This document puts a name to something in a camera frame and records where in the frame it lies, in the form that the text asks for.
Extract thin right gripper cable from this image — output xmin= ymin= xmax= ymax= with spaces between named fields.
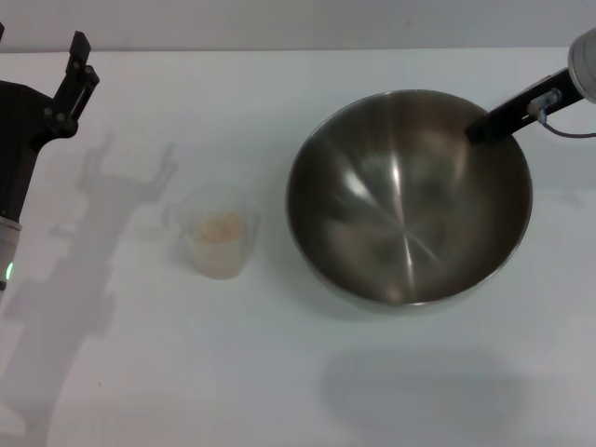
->
xmin=529 ymin=88 xmax=596 ymax=140

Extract large stainless steel bowl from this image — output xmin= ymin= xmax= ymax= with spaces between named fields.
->
xmin=285 ymin=88 xmax=534 ymax=314

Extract white rice grains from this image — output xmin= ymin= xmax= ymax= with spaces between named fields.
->
xmin=194 ymin=211 xmax=245 ymax=243

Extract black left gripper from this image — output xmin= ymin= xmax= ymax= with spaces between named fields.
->
xmin=0 ymin=21 xmax=102 ymax=225

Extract clear plastic measuring cup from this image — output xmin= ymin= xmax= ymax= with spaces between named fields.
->
xmin=161 ymin=182 xmax=261 ymax=281

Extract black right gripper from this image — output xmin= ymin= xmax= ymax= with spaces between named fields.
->
xmin=464 ymin=67 xmax=586 ymax=146

